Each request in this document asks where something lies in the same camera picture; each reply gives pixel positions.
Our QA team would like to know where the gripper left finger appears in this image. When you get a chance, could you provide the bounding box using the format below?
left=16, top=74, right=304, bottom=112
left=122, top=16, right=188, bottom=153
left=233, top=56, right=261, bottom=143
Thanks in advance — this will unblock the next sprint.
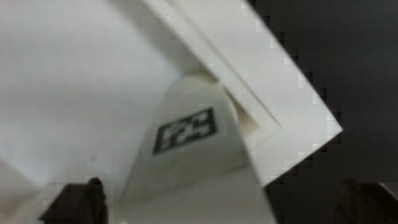
left=11, top=176, right=110, bottom=224

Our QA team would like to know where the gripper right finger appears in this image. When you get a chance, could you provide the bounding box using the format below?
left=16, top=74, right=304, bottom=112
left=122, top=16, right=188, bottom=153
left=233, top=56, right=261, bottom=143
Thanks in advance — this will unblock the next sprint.
left=336, top=179, right=398, bottom=224

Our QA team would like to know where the white leg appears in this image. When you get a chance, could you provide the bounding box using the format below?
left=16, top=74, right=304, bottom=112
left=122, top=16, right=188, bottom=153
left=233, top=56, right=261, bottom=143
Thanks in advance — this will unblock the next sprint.
left=121, top=75, right=275, bottom=224

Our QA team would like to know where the white square table top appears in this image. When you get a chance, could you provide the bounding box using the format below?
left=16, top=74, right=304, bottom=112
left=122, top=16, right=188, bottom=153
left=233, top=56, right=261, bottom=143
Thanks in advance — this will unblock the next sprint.
left=0, top=0, right=341, bottom=224

